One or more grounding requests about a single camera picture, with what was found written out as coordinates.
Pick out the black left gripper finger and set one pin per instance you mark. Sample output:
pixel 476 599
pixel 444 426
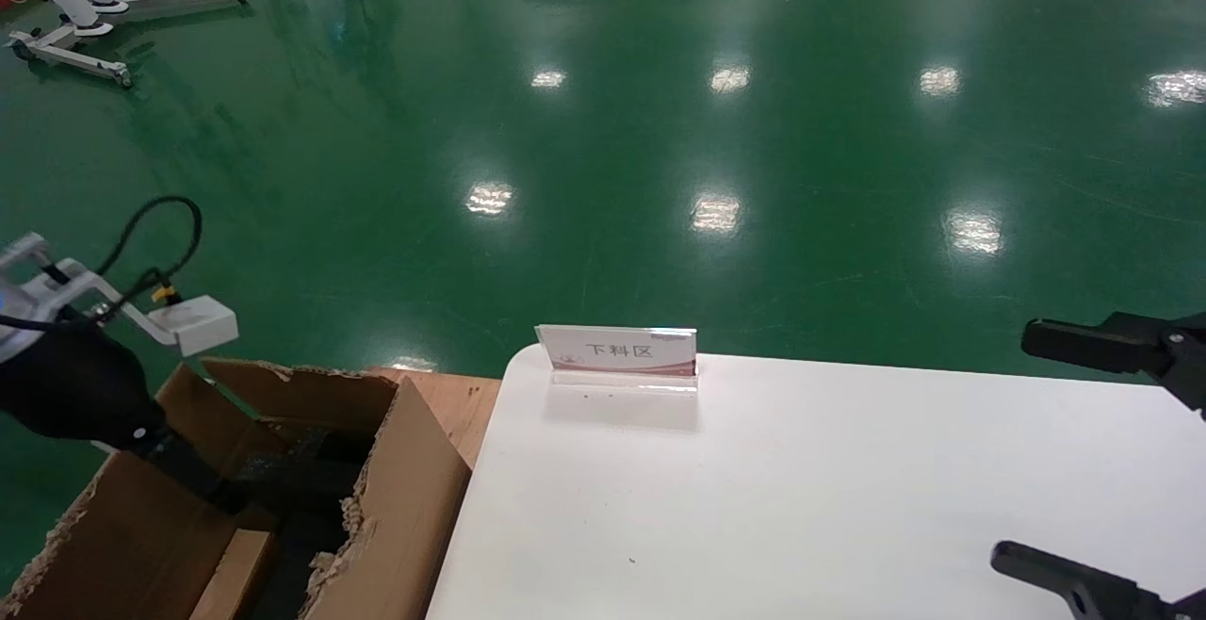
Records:
pixel 193 474

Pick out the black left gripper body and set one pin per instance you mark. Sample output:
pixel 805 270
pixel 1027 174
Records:
pixel 75 384

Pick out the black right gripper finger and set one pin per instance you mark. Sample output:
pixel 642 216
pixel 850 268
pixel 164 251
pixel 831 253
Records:
pixel 1131 342
pixel 1083 582

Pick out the small cardboard box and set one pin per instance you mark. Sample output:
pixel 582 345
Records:
pixel 236 573

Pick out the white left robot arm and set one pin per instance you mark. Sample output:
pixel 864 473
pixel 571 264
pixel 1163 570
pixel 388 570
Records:
pixel 8 333

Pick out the large torn cardboard box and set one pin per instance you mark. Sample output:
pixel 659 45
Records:
pixel 415 497

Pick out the black foam insert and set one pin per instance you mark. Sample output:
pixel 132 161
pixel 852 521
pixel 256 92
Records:
pixel 311 479

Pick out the white wheeled robot stand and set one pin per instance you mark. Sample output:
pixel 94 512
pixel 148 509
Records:
pixel 170 3

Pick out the acrylic sign with Chinese text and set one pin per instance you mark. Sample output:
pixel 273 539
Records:
pixel 617 351

